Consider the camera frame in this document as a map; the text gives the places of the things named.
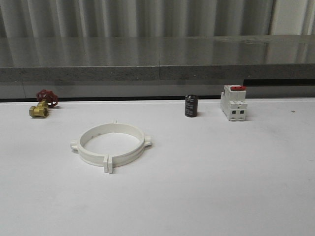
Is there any white half clamp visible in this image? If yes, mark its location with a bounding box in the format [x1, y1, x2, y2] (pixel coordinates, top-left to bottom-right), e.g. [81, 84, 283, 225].
[103, 123, 152, 174]
[70, 122, 116, 174]

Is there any black cylindrical capacitor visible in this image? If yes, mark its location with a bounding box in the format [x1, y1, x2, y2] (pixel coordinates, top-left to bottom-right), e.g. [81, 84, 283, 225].
[185, 94, 198, 118]

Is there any grey stone ledge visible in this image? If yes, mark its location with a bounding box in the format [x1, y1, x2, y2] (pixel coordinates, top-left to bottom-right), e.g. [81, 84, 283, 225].
[0, 35, 315, 85]

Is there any brass valve red handwheel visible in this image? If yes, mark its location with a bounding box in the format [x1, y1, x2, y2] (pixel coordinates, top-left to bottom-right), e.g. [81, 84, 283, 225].
[29, 89, 58, 118]

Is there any white circuit breaker red switch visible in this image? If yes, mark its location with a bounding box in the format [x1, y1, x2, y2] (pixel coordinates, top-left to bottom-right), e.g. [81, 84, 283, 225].
[220, 85, 248, 121]

